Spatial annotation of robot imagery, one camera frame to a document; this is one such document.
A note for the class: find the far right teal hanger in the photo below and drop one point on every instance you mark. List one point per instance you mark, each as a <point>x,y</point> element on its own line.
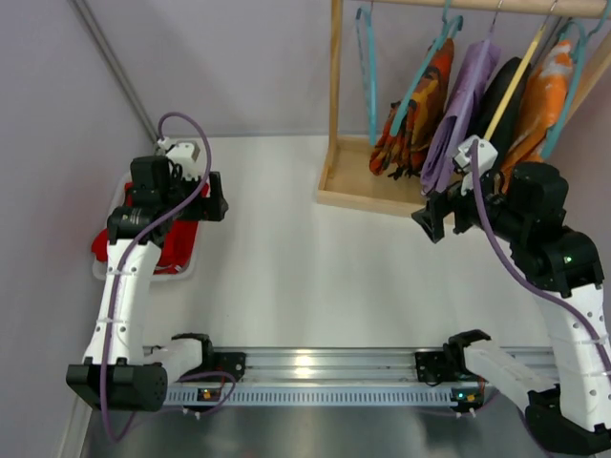
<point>583,74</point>

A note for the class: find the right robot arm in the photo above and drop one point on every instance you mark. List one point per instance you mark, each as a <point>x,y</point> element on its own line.
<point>561,268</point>

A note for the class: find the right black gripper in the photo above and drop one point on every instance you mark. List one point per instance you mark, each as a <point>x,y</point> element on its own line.
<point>460,210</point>

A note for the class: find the white plastic basket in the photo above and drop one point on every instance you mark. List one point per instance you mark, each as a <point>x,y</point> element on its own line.
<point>186,267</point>

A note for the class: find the red garment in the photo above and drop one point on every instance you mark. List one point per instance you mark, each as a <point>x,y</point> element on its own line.
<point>179,238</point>

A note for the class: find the empty teal hanger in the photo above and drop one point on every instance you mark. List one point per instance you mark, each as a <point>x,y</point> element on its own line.
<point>368,66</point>

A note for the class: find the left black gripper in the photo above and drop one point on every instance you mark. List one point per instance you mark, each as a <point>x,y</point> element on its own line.
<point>213,196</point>

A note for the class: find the teal hanger with trousers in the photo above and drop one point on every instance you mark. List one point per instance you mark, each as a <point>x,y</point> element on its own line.
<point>449,29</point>

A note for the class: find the orange white garment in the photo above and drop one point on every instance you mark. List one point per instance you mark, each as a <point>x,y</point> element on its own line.
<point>540,108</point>

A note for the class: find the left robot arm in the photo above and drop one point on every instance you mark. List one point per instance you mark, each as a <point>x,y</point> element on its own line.
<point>115,373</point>

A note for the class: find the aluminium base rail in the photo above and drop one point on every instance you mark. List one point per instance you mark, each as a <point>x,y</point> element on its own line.
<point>387,377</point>

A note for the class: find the wooden clothes rack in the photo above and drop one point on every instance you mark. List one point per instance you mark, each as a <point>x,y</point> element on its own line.
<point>344,182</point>

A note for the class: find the black garment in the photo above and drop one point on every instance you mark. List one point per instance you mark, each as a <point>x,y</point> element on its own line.
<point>502,137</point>

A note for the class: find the wooden hanger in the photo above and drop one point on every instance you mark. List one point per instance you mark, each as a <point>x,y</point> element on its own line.
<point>520,71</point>

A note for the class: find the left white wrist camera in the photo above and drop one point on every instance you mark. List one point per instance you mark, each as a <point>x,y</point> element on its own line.
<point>184,153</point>

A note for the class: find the orange camouflage trousers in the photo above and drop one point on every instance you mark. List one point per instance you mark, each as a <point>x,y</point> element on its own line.
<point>408,149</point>

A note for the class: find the purple hanger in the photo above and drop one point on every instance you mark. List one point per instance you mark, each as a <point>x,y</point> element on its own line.
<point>491,30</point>

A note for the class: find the purple garment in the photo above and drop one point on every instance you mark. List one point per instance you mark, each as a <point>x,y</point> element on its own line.
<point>477,67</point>

